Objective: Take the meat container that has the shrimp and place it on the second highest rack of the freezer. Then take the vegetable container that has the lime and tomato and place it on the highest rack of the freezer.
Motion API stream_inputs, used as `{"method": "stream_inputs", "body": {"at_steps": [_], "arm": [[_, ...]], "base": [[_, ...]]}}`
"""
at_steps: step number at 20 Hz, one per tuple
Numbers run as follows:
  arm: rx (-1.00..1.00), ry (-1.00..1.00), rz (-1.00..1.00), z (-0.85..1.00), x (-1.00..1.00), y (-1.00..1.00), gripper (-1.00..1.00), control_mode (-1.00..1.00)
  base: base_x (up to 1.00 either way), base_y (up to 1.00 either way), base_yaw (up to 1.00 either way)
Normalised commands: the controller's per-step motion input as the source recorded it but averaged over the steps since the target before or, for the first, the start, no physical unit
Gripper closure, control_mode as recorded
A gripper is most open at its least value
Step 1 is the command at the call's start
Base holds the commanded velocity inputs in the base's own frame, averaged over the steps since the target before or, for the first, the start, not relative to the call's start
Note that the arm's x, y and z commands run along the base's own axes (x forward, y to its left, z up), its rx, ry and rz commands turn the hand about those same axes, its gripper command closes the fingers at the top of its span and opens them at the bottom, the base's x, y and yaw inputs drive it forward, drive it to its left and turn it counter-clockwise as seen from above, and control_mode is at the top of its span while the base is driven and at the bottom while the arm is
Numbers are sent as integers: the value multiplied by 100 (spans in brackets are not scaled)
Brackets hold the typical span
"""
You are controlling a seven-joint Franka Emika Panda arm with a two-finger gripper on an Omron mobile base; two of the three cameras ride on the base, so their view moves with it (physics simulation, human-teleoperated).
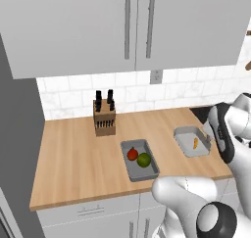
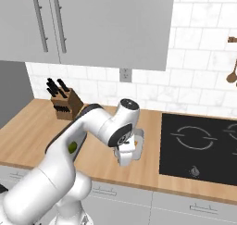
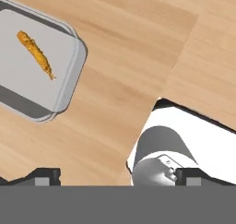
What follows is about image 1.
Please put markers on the brown wooden hanging tool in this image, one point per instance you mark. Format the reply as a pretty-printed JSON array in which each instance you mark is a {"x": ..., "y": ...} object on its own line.
[{"x": 248, "y": 65}]

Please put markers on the narrow grey drawer front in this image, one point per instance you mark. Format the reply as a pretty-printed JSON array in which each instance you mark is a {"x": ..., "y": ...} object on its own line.
[{"x": 146, "y": 201}]

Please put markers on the brown wooden rail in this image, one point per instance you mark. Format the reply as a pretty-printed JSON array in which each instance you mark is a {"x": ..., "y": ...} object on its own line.
[{"x": 248, "y": 33}]

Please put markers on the grey fridge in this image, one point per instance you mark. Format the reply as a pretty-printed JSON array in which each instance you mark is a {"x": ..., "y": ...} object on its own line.
[{"x": 18, "y": 144}]

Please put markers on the grey wall outlet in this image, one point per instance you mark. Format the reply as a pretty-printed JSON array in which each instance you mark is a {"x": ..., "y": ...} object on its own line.
[{"x": 156, "y": 76}]

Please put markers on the grey wall cupboard door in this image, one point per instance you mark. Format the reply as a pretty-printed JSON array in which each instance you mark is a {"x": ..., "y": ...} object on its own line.
[
  {"x": 196, "y": 26},
  {"x": 65, "y": 29}
]

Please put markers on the wooden knife block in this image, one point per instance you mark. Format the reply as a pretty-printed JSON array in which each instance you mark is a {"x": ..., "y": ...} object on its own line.
[{"x": 104, "y": 122}]

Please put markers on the grey base cupboard door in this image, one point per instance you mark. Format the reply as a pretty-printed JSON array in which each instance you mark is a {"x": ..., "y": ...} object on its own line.
[
  {"x": 91, "y": 228},
  {"x": 153, "y": 220}
]

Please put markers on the grey container with vegetables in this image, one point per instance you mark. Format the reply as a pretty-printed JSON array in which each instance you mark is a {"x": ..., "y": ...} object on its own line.
[{"x": 140, "y": 171}]

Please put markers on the red tomato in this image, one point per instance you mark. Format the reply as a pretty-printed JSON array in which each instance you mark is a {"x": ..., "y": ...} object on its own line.
[{"x": 132, "y": 154}]

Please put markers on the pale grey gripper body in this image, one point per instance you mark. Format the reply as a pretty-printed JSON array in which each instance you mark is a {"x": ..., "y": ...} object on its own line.
[{"x": 209, "y": 131}]

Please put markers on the grey container with shrimp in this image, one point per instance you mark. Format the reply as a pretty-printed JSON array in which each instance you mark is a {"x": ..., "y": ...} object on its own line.
[{"x": 187, "y": 138}]

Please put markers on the green lime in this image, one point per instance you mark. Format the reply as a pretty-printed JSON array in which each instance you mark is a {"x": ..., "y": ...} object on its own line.
[{"x": 143, "y": 159}]

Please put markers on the black hob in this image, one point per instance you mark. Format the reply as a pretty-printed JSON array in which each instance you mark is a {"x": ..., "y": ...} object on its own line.
[{"x": 201, "y": 113}]

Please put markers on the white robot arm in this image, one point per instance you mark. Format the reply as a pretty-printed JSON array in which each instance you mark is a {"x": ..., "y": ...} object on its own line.
[{"x": 192, "y": 196}]

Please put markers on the wide grey drawer front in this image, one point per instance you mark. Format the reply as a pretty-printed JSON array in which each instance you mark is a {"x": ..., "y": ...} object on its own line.
[{"x": 62, "y": 214}]

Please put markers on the orange shrimp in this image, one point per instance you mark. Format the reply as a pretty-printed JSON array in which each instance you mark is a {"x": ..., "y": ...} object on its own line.
[{"x": 195, "y": 143}]

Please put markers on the grey base cupboard front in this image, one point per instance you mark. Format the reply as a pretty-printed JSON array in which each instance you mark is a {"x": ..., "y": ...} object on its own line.
[{"x": 230, "y": 191}]

